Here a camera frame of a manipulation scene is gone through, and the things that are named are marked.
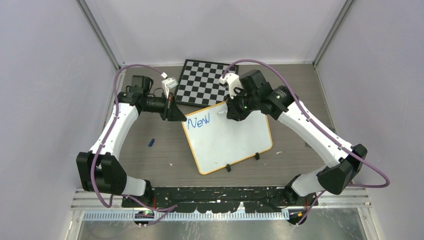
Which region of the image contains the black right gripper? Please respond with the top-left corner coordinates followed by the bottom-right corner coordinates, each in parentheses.
top-left (224, 87), bottom-right (259, 121)

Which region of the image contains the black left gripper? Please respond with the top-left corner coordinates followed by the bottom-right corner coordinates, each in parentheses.
top-left (143, 92), bottom-right (187, 122)

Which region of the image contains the blue marker cap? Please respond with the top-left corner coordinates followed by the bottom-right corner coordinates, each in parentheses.
top-left (148, 138), bottom-right (155, 147)

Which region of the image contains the yellow framed whiteboard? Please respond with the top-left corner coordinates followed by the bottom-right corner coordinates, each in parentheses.
top-left (182, 102), bottom-right (273, 175)

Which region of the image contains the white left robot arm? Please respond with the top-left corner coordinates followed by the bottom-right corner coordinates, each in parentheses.
top-left (76, 75), bottom-right (187, 207)

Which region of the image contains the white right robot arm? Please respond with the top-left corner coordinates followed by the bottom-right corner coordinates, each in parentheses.
top-left (219, 69), bottom-right (368, 205)

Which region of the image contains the black white chessboard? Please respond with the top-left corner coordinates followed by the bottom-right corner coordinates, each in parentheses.
top-left (174, 59), bottom-right (229, 108)

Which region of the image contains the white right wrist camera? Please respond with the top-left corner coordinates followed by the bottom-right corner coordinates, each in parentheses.
top-left (219, 73), bottom-right (244, 99)

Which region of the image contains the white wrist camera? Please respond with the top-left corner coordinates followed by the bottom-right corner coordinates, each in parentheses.
top-left (219, 73), bottom-right (244, 99)
top-left (161, 72), bottom-right (178, 98)

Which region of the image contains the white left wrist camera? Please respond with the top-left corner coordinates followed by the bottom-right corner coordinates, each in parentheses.
top-left (161, 72), bottom-right (178, 98)

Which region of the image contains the white toothed cable rail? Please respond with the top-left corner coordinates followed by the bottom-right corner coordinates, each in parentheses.
top-left (82, 209), bottom-right (289, 222)

